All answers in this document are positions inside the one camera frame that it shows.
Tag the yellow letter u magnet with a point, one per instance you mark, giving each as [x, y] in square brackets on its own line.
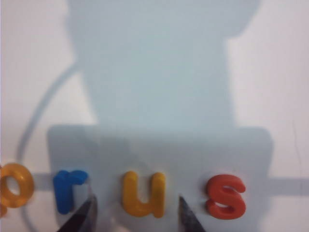
[144, 210]

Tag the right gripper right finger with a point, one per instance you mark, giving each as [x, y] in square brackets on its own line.
[188, 220]

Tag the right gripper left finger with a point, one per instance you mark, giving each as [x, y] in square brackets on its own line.
[82, 220]

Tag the orange letter s magnet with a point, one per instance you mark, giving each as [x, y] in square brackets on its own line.
[212, 189]

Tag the yellow letter p magnet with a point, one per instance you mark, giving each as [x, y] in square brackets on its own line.
[26, 186]

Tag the blue letter r magnet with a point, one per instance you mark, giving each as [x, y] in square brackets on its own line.
[62, 193]

